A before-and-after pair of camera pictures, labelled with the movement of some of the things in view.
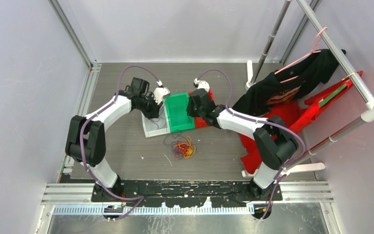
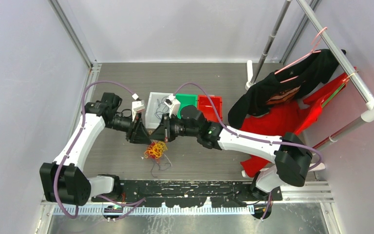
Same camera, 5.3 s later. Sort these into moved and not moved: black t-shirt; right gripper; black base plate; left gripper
Moved: right gripper; left gripper
Not moved: black base plate; black t-shirt
